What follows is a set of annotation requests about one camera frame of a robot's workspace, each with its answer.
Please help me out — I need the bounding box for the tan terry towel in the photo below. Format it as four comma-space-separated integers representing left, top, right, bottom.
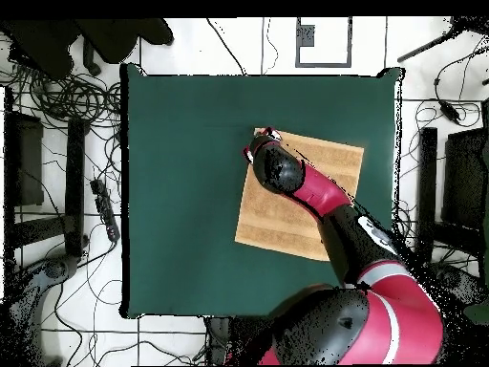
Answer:
234, 127, 365, 263

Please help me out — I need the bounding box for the black flat box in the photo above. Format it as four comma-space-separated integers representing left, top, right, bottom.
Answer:
442, 127, 489, 230
4, 110, 45, 207

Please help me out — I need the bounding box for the small grey box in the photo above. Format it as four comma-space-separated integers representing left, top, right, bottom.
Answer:
297, 23, 317, 48

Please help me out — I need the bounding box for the dark green table cloth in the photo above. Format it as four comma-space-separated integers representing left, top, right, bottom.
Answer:
119, 62, 405, 320

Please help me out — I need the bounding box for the black tripod leg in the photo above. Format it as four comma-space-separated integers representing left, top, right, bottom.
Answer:
396, 16, 489, 64

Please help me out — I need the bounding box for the black power adapter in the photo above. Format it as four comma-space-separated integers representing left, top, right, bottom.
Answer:
438, 100, 461, 124

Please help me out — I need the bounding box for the black power strip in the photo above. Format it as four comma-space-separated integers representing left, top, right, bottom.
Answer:
90, 178, 121, 243

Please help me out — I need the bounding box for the black office chair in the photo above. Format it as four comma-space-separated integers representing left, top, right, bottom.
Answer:
0, 18, 175, 80

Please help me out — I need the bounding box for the grey stand foot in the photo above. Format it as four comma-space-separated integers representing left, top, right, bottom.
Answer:
7, 253, 80, 307
431, 262, 484, 305

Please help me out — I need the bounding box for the grey square frame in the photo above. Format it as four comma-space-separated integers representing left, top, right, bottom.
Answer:
294, 16, 353, 69

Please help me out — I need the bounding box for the black stand frame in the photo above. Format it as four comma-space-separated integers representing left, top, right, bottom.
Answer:
11, 116, 91, 261
415, 126, 486, 265

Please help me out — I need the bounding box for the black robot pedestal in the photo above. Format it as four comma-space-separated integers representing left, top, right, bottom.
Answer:
205, 316, 276, 366

